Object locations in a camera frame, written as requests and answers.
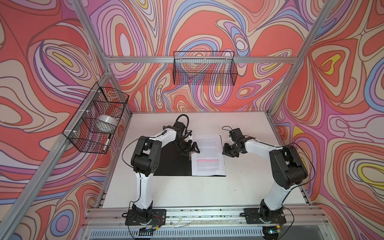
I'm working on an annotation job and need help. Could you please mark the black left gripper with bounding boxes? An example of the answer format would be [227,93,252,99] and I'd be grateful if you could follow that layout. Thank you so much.
[172,138,200,156]

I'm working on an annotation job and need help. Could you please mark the white and black file folder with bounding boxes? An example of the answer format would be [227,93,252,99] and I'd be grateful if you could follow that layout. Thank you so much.
[152,134,227,177]

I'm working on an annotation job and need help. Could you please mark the printed paper sheets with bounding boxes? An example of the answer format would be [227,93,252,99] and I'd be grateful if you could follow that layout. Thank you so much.
[192,135,227,177]

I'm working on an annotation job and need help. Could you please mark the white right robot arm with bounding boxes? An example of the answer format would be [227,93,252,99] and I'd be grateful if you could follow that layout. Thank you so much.
[223,128,309,224]

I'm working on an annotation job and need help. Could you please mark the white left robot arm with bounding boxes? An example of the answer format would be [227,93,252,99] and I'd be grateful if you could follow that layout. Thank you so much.
[131,121,200,222]

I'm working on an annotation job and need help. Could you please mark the silver tape roll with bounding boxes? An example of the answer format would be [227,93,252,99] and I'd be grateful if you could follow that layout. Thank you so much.
[97,115,118,126]

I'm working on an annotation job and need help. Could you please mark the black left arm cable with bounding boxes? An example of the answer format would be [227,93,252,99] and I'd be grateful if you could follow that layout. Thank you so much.
[174,113,190,131]

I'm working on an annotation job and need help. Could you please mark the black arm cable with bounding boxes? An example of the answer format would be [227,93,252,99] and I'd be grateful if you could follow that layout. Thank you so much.
[287,142,316,193]
[174,113,190,131]

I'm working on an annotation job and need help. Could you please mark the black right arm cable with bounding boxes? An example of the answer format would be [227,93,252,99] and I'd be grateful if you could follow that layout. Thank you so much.
[287,142,316,193]

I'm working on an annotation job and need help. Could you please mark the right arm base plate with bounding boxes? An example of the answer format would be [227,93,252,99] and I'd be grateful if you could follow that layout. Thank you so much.
[240,207,287,225]

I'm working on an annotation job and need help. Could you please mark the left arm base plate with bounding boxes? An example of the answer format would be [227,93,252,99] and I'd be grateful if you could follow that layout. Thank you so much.
[122,209,167,226]

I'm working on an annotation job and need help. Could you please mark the black wire basket rear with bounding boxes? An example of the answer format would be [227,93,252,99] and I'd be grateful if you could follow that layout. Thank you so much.
[173,50,238,86]

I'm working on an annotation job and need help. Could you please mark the black wire basket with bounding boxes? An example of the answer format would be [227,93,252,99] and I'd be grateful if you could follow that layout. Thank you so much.
[63,83,129,154]
[173,50,238,86]

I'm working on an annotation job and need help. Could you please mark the aluminium front rail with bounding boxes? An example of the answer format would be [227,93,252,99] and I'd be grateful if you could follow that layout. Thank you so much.
[78,205,336,240]

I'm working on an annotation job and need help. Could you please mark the black wire basket left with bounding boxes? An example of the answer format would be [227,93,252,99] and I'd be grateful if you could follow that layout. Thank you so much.
[63,83,129,154]

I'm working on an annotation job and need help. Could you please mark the aluminium frame post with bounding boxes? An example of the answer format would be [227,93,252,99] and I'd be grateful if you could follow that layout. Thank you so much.
[70,0,133,115]

